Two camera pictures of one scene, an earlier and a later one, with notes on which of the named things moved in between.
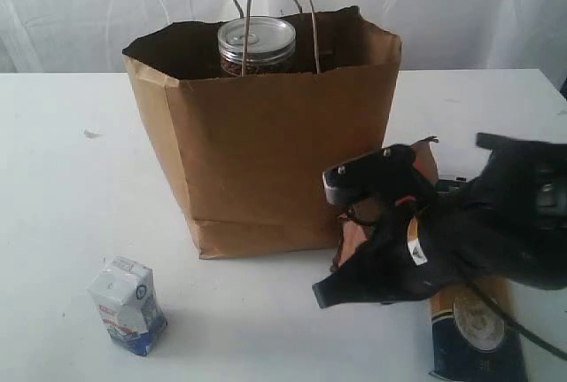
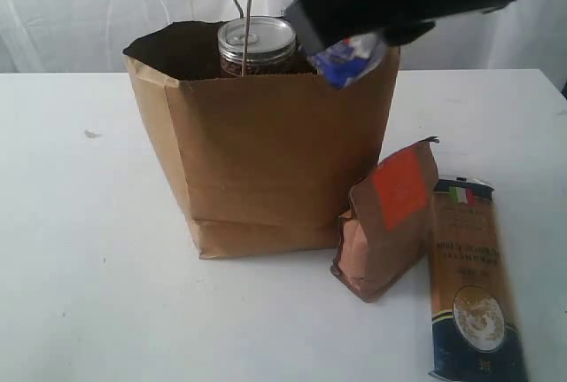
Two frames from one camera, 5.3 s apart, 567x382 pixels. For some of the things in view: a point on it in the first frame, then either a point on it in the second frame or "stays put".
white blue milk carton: [127, 297] → [345, 61]
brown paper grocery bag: [251, 150] stays put
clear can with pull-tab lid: [270, 50] stays put
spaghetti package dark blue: [472, 338] stays put
